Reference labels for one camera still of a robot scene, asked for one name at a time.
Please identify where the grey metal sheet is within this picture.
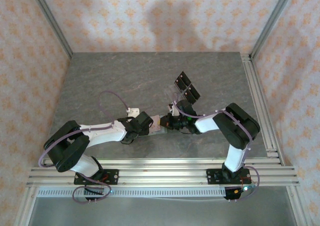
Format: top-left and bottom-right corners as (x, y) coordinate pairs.
(28, 196), (300, 226)

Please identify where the long aluminium table rail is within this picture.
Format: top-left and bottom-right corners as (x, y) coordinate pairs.
(240, 52), (286, 166)

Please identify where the pale pink credit card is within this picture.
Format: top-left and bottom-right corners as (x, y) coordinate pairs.
(150, 115), (163, 132)

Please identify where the black controller bracket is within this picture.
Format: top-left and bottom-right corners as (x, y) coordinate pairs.
(83, 185), (113, 202)
(223, 184), (255, 202)

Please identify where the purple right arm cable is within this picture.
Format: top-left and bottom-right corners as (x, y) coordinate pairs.
(172, 92), (262, 201)

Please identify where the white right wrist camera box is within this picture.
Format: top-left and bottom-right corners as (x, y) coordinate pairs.
(168, 102), (179, 116)

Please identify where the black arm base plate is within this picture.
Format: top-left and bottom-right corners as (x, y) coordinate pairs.
(73, 169), (120, 186)
(206, 168), (252, 185)

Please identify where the narrow aluminium extrusion rail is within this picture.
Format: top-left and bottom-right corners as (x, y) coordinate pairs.
(39, 157), (285, 167)

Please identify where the slotted grey cable duct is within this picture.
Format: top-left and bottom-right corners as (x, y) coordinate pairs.
(36, 187), (227, 197)

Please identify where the translucent green card holder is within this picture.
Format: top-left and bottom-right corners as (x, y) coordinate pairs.
(137, 115), (173, 137)

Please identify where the wide aluminium extrusion beam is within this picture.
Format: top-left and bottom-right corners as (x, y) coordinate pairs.
(26, 166), (300, 187)

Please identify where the aluminium upright post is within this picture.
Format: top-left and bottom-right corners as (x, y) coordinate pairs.
(249, 0), (298, 60)
(26, 0), (74, 59)

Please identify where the short aluminium frame leg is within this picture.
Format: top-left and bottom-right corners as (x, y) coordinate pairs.
(285, 185), (315, 226)
(17, 185), (38, 226)

